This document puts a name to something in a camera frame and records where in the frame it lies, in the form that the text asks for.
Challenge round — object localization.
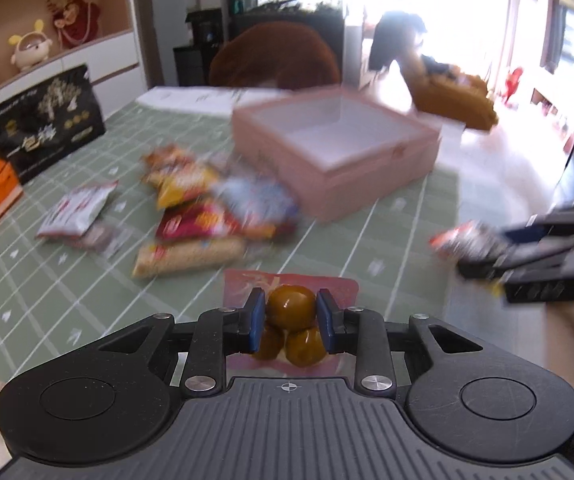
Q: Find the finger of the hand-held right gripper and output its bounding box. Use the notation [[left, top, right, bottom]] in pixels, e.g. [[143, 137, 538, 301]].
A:
[[502, 207, 574, 250], [457, 234, 574, 306]]

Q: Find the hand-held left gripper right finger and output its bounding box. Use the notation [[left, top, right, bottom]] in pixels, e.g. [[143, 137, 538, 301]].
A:
[[317, 288, 484, 398]]

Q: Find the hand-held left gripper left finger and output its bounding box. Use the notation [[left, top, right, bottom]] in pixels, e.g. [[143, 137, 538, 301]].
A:
[[98, 288, 267, 397]]

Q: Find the brown egg snack packet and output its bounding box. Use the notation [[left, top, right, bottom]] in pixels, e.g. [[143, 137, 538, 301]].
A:
[[223, 269, 359, 376]]

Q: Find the small red white snack packet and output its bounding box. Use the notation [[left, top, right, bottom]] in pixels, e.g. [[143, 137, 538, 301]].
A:
[[429, 220, 510, 264]]

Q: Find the long beige snack packet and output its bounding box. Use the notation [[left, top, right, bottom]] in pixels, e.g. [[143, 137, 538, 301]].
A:
[[132, 237, 247, 279]]

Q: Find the dark red snack packet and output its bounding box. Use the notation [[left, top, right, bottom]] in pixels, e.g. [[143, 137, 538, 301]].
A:
[[156, 200, 280, 245]]

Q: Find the blue white snack packet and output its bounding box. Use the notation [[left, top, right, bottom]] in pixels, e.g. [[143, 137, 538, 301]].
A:
[[212, 175, 300, 228]]

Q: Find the yellow snack packet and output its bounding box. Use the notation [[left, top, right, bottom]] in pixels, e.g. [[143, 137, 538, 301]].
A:
[[147, 162, 221, 209]]

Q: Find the pink box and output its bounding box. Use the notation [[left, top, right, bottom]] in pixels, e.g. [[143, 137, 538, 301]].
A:
[[231, 87, 443, 223]]

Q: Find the clear dark snack packet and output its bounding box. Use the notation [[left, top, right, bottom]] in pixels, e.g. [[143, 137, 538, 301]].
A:
[[69, 224, 135, 260]]

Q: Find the orange brown snack packet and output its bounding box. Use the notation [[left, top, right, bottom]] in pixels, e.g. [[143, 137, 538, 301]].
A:
[[142, 145, 198, 173]]

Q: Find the red toy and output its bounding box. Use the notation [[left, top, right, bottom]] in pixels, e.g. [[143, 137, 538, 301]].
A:
[[504, 67, 524, 99]]

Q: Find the brown plush toy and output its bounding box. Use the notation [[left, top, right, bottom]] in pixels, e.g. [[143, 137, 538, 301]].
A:
[[402, 57, 500, 132]]

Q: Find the green checked tablecloth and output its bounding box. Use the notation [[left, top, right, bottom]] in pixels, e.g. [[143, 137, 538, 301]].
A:
[[0, 87, 463, 411]]

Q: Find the dark cloth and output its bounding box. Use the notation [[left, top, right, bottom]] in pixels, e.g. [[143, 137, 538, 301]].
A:
[[369, 10, 428, 72]]

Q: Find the brown plush bear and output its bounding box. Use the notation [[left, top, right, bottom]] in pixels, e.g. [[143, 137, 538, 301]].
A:
[[209, 22, 341, 89]]

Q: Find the black gift box gold print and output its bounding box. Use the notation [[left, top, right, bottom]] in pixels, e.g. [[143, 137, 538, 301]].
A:
[[0, 63, 106, 186]]

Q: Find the wooden white cabinet shelf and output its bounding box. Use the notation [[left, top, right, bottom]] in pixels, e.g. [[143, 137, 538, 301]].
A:
[[0, 0, 149, 166]]

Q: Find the red doll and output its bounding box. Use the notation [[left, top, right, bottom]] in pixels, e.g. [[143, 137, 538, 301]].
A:
[[47, 0, 102, 51]]

